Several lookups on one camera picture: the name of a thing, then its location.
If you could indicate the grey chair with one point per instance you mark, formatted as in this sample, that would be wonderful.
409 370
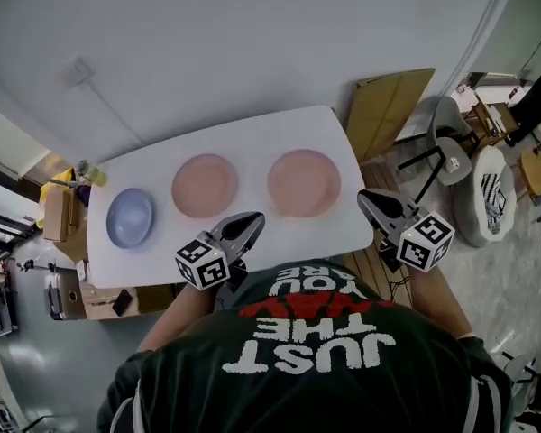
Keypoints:
446 120

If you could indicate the person's right forearm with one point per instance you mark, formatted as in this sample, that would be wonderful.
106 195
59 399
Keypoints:
437 300

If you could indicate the white round pouf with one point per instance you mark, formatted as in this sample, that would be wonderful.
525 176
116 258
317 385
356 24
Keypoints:
478 205

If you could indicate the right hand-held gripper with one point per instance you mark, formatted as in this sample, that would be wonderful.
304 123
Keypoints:
426 242

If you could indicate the pink plate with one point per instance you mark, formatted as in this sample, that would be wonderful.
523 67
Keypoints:
304 183
205 185

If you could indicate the flat cardboard sheet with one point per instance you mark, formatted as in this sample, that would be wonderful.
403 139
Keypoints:
387 106

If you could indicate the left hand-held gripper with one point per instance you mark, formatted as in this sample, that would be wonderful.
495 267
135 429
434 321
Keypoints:
207 269

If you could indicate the yellow drink bottle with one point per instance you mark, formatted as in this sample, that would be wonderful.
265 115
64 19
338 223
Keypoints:
92 173

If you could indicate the black white striped cloth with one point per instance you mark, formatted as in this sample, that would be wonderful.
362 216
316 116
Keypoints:
494 196

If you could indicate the person's left forearm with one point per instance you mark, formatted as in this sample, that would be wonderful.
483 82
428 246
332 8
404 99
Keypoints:
180 314

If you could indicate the silver suitcase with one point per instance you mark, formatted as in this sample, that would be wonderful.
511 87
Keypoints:
63 296

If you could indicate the blue plate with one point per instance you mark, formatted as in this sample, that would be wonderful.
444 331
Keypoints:
130 218

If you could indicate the black monitor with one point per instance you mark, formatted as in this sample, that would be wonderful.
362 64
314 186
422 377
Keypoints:
536 106

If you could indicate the wooden rack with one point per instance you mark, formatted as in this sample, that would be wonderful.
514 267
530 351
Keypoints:
491 122

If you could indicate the black phone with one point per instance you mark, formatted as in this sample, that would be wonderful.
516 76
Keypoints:
122 302

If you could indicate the flat brown cardboard box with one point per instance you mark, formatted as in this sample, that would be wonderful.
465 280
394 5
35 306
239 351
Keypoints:
149 300

